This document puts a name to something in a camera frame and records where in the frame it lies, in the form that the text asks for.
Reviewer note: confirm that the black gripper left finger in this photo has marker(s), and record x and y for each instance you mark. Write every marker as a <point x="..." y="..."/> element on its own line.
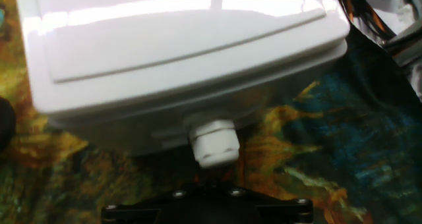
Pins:
<point x="158" y="211"/>

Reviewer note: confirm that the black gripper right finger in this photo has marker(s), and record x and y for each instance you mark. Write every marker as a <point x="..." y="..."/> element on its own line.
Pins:
<point x="263" y="211"/>

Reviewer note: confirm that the white drawer with knob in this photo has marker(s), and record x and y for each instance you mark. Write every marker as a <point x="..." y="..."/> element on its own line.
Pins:
<point x="214" y="145"/>

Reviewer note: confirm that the sunflower painting cloth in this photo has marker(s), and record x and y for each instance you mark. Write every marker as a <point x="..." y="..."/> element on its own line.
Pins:
<point x="346" y="145"/>

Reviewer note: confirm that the white plastic lidded box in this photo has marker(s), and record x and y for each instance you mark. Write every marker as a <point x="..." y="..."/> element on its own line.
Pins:
<point x="165" y="52"/>

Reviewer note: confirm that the black pen holder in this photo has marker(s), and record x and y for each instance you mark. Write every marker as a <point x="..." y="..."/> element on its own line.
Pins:
<point x="6" y="123"/>

